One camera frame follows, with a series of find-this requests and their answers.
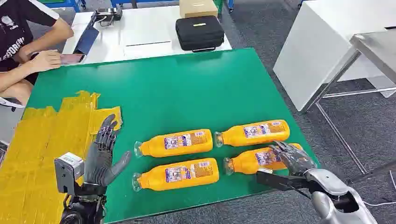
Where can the person's left hand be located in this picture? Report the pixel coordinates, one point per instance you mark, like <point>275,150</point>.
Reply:
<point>23,55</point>

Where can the person's right hand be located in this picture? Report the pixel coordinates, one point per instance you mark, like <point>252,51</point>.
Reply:
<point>45,61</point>

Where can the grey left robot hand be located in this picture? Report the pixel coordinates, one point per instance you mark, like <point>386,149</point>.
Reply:
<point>99,167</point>

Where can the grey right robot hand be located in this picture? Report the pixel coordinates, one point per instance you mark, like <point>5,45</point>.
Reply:
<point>294,160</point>

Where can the pink phone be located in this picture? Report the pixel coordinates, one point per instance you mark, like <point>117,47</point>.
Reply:
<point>72,58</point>

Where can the orange drink bottle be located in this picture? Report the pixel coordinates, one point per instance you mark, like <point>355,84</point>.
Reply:
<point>247,162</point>
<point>253,133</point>
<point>179,142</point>
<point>179,174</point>

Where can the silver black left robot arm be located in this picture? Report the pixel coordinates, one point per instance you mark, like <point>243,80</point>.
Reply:
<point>83,207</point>

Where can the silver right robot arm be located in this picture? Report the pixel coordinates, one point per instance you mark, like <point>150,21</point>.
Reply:
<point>331,201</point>

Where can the person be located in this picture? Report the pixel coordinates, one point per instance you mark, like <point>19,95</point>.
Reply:
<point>12,18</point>

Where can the dark blue flat board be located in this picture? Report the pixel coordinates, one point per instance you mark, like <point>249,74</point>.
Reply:
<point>86,40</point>

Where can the white black chair seat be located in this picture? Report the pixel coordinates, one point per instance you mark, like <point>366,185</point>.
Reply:
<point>10,103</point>

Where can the black silver clamp device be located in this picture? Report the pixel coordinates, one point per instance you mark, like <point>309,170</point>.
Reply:
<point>108,14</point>

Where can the green table mat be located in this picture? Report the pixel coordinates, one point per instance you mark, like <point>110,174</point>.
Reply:
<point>185,92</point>

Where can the white slanted panel table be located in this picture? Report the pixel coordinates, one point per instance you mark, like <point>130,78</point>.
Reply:
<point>315,40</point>

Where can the black zip case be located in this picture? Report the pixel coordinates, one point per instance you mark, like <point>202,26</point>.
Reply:
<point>199,32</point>

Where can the cardboard box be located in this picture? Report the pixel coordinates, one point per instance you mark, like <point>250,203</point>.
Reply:
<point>198,7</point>

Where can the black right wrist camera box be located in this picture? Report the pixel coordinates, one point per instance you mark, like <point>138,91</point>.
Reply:
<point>278,181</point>

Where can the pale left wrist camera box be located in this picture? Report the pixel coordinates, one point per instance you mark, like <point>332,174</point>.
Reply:
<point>68,170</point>

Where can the steel frame table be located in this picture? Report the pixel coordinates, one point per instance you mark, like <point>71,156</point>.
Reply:
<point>377,52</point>

